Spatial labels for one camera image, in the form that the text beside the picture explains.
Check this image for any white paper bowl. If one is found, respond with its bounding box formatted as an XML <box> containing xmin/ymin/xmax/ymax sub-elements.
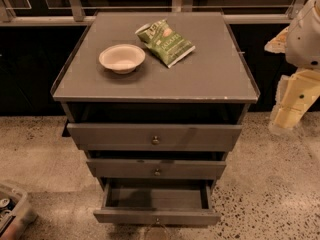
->
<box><xmin>99</xmin><ymin>44</ymin><xmax>145</xmax><ymax>74</ymax></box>

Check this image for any grey middle drawer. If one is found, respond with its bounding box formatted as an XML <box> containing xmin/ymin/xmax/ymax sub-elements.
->
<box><xmin>87</xmin><ymin>159</ymin><xmax>226</xmax><ymax>180</ymax></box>

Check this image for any grey drawer cabinet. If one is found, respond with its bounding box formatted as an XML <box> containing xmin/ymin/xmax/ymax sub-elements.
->
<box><xmin>50</xmin><ymin>11</ymin><xmax>261</xmax><ymax>185</ymax></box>

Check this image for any soda can in bin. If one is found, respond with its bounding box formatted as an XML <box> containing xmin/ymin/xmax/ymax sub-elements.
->
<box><xmin>0</xmin><ymin>198</ymin><xmax>10</xmax><ymax>209</ymax></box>

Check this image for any grey bottom drawer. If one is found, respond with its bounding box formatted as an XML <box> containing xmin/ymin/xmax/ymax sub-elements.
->
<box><xmin>93</xmin><ymin>179</ymin><xmax>221</xmax><ymax>226</ymax></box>

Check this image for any green chip bag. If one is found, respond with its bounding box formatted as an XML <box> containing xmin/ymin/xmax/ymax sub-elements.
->
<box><xmin>135</xmin><ymin>19</ymin><xmax>195</xmax><ymax>68</ymax></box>

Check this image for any grey drawer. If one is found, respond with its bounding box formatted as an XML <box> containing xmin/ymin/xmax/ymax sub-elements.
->
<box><xmin>67</xmin><ymin>123</ymin><xmax>242</xmax><ymax>151</ymax></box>
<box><xmin>87</xmin><ymin>159</ymin><xmax>226</xmax><ymax>180</ymax></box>
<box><xmin>93</xmin><ymin>179</ymin><xmax>221</xmax><ymax>226</ymax></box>

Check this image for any clear plastic storage bin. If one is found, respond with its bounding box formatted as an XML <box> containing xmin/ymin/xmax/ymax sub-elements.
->
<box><xmin>0</xmin><ymin>182</ymin><xmax>37</xmax><ymax>240</ymax></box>

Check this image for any metal railing frame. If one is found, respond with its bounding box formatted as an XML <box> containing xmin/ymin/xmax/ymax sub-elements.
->
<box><xmin>0</xmin><ymin>0</ymin><xmax>307</xmax><ymax>26</ymax></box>

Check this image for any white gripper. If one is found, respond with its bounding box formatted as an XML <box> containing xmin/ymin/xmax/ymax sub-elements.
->
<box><xmin>269</xmin><ymin>68</ymin><xmax>320</xmax><ymax>131</ymax></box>

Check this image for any grey top drawer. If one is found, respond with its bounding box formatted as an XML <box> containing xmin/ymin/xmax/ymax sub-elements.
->
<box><xmin>67</xmin><ymin>123</ymin><xmax>242</xmax><ymax>151</ymax></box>

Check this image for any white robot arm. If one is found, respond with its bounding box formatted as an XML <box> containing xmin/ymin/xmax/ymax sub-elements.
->
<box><xmin>264</xmin><ymin>0</ymin><xmax>320</xmax><ymax>129</ymax></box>

